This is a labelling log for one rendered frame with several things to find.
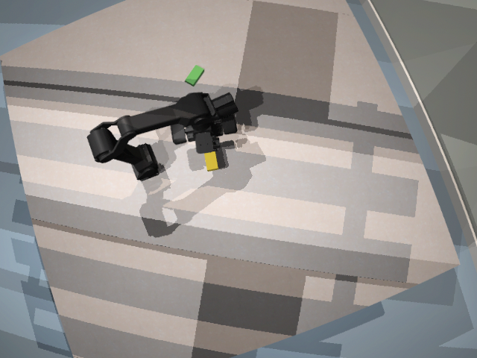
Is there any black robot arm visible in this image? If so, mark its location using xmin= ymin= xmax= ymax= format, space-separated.
xmin=87 ymin=92 xmax=239 ymax=181

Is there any yellow bar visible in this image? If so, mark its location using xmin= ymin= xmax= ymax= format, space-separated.
xmin=204 ymin=151 xmax=218 ymax=172

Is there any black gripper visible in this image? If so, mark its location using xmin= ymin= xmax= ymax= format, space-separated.
xmin=170 ymin=114 xmax=237 ymax=145

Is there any green rectangular block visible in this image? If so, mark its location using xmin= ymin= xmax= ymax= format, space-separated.
xmin=185 ymin=65 xmax=204 ymax=86

